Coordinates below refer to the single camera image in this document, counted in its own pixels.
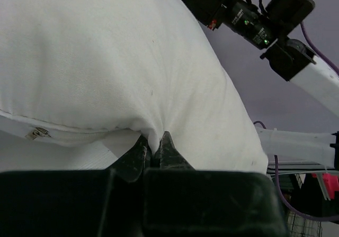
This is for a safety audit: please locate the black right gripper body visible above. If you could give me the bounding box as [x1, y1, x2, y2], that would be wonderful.
[183, 0, 277, 49]

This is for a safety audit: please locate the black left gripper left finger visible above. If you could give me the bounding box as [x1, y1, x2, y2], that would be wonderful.
[113, 136, 151, 183]

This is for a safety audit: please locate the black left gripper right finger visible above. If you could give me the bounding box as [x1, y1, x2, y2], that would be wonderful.
[155, 131, 194, 170]

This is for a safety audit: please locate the white pillow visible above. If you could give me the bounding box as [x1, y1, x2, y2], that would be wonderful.
[1, 0, 268, 173]

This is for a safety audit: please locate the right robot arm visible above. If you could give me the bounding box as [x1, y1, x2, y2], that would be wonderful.
[183, 0, 338, 170]

